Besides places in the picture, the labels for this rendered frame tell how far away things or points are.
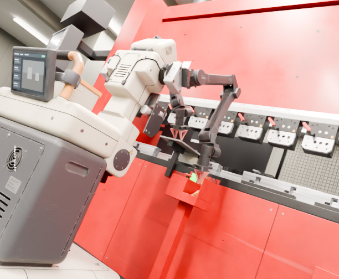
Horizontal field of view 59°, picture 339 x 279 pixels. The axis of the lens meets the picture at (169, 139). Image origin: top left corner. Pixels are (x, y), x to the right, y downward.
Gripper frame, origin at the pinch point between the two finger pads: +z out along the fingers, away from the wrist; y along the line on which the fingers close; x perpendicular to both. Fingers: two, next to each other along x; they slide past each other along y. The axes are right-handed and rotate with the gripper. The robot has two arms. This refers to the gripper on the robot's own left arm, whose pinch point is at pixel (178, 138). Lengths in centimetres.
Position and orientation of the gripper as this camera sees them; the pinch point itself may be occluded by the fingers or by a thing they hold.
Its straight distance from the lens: 197.1
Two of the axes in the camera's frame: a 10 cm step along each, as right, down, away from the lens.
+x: -6.7, 1.1, -7.3
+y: -7.4, -1.9, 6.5
